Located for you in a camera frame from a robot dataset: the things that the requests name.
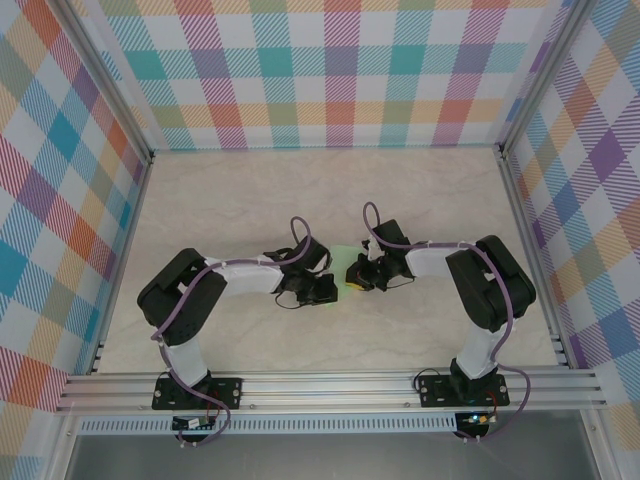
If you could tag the aluminium frame leg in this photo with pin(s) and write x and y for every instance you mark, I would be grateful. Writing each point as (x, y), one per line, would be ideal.
(62, 450)
(595, 445)

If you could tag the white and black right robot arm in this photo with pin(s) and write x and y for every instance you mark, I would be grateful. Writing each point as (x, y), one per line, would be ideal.
(430, 260)

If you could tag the small circuit board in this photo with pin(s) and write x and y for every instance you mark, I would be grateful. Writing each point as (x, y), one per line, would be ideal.
(192, 424)
(477, 419)

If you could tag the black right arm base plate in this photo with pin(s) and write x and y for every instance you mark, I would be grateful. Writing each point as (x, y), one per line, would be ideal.
(435, 390)

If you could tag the small right circuit board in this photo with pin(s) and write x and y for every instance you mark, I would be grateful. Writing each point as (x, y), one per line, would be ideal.
(477, 419)

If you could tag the aluminium frame post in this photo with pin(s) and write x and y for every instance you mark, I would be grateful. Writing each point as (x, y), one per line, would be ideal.
(105, 80)
(540, 75)

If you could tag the small left circuit board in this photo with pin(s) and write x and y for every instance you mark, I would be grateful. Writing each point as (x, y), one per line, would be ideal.
(192, 424)

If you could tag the aluminium mounting rail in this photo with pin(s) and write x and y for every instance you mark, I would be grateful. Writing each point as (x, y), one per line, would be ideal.
(325, 390)

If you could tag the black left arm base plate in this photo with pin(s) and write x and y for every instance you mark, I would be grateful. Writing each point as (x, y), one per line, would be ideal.
(225, 390)

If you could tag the grey metal shelf plate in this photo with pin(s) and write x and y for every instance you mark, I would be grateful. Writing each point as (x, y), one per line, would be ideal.
(325, 457)

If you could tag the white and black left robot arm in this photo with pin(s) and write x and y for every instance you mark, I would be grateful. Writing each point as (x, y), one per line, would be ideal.
(250, 274)

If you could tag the aluminium side rail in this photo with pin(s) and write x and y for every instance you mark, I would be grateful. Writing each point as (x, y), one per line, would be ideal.
(140, 192)
(522, 220)

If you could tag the light green cloth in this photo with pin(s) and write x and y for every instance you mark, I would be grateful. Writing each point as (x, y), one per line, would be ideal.
(342, 255)

